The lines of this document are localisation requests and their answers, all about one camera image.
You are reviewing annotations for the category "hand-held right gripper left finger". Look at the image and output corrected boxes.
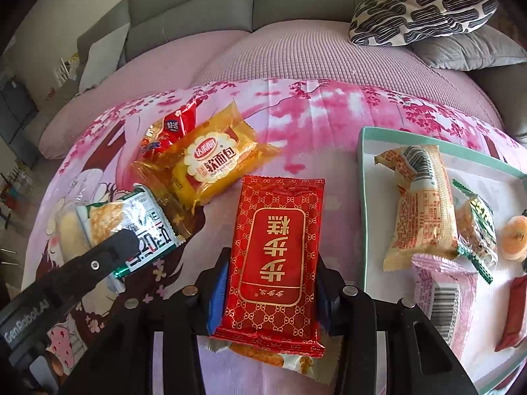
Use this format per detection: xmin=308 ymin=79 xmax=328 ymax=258
xmin=58 ymin=247 xmax=232 ymax=395

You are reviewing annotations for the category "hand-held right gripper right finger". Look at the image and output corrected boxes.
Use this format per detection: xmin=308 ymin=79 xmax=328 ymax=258
xmin=315 ymin=251 xmax=480 ymax=395

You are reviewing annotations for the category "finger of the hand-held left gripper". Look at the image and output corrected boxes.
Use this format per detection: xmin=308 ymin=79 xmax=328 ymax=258
xmin=49 ymin=228 xmax=143 ymax=302

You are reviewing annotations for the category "white and green cracker packet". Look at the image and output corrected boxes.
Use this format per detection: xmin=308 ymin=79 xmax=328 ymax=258
xmin=76 ymin=187 xmax=190 ymax=295

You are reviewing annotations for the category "red patterned cake packet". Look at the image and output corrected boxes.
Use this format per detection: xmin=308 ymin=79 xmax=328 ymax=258
xmin=214 ymin=175 xmax=327 ymax=358

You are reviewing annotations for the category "white tray with teal rim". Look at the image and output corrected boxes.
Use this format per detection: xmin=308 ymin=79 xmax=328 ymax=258
xmin=356 ymin=125 xmax=527 ymax=395

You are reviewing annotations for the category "pink snack packet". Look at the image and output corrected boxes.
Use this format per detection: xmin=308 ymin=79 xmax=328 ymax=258
xmin=412 ymin=253 xmax=480 ymax=350

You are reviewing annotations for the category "green and white pastry packet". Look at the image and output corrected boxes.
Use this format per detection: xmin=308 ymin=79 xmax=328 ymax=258
xmin=452 ymin=179 xmax=500 ymax=284

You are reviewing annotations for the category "dark red snack packet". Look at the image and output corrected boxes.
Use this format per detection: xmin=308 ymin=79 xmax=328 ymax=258
xmin=494 ymin=276 xmax=527 ymax=352

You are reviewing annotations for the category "clear-wrapped round bun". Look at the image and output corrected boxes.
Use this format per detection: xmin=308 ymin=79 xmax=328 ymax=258
xmin=498 ymin=212 xmax=527 ymax=262

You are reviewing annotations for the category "cream cookie packet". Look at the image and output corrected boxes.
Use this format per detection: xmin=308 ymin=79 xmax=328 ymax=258
xmin=206 ymin=337 xmax=344 ymax=385

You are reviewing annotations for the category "cream and orange bread packet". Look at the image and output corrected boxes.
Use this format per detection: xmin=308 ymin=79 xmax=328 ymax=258
xmin=374 ymin=144 xmax=462 ymax=273

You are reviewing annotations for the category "orange clear bread packet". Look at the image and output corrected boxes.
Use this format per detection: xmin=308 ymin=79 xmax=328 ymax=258
xmin=131 ymin=99 xmax=285 ymax=215

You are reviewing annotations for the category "small red snack packet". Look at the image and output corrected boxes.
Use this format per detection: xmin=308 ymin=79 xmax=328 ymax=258
xmin=140 ymin=101 xmax=200 ymax=155

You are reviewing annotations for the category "dark grey cabinet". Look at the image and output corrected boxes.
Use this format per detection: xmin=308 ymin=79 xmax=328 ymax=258
xmin=0 ymin=80 xmax=40 ymax=169

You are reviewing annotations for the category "pink printed blanket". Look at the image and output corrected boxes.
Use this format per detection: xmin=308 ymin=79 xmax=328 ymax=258
xmin=20 ymin=78 xmax=527 ymax=395

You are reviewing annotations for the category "white rack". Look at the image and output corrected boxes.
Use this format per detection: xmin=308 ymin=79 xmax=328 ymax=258
xmin=53 ymin=53 xmax=81 ymax=87

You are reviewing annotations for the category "light grey cushion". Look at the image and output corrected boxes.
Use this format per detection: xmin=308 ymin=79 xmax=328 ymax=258
xmin=78 ymin=22 xmax=130 ymax=93

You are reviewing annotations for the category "pink waffle sofa cover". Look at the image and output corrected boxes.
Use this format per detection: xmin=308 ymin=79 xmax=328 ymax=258
xmin=39 ymin=22 xmax=505 ymax=161

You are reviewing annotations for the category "grey pillow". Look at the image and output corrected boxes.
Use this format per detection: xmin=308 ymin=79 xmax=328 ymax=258
xmin=412 ymin=25 xmax=527 ymax=71

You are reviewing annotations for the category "grey sofa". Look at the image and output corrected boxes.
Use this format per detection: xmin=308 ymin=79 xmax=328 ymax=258
xmin=76 ymin=0 xmax=527 ymax=99

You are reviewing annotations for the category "black and white patterned pillow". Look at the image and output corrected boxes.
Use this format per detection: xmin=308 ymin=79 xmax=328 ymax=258
xmin=349 ymin=0 xmax=500 ymax=47

